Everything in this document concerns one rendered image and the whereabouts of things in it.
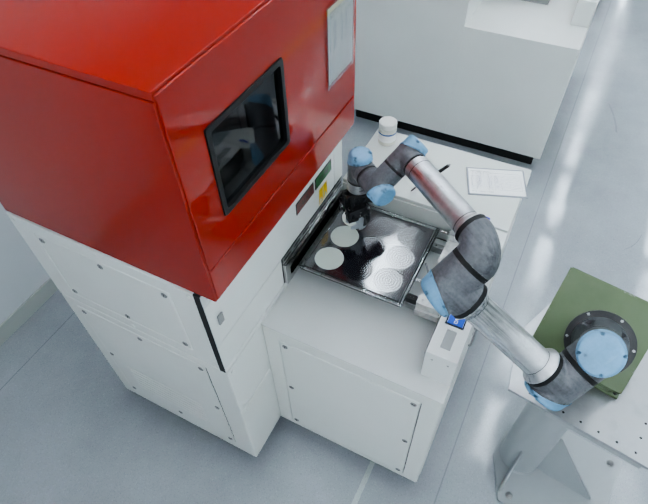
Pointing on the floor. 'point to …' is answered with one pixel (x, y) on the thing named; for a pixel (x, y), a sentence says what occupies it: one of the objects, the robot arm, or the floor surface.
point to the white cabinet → (356, 404)
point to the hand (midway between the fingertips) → (361, 225)
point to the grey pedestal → (550, 464)
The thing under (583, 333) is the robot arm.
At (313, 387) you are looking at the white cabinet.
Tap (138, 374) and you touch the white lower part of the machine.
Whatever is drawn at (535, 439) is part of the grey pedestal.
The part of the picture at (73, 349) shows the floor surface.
